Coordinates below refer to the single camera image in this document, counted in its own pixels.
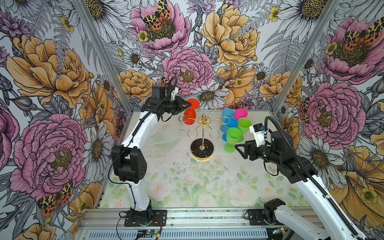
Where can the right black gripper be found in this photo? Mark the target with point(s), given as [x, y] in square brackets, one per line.
[253, 147]

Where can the white vent grille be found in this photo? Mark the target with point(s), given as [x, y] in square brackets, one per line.
[184, 234]

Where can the pink wine glass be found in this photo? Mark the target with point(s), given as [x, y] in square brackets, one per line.
[240, 113]

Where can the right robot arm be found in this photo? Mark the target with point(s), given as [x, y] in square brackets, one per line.
[273, 145]

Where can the red wine glass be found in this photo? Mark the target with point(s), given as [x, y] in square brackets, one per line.
[190, 112]

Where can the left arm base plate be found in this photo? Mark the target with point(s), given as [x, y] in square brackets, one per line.
[153, 218]

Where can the green wine glass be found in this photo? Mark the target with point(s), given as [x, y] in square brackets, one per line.
[232, 137]
[243, 126]

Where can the aluminium front rail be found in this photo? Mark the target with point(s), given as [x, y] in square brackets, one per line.
[177, 218]

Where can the gold wire wine glass rack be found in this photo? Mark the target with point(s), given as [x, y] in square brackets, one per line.
[201, 148]

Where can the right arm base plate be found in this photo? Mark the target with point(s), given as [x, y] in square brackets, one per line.
[261, 217]

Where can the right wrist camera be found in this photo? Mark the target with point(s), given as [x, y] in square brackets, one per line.
[259, 133]

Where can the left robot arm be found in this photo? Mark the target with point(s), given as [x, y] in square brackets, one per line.
[129, 163]

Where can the blue wine glass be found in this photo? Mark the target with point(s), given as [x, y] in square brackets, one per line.
[229, 124]
[227, 113]

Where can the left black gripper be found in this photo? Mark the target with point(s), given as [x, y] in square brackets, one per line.
[180, 105]

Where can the small green circuit board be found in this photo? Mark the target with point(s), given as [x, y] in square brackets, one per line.
[148, 233]

